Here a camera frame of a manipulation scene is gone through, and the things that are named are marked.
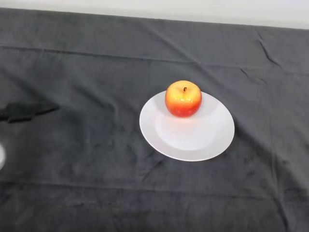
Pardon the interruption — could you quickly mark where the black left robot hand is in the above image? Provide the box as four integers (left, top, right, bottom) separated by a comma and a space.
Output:
0, 102, 60, 124

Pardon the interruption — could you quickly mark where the red yellow apple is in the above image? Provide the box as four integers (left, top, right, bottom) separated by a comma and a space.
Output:
165, 80, 202, 118

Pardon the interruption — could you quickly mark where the dark grey table cloth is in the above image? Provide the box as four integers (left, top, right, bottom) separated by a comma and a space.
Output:
0, 7, 309, 232

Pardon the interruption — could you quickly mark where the white round plate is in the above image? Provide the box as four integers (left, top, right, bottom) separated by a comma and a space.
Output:
139, 90, 235, 162

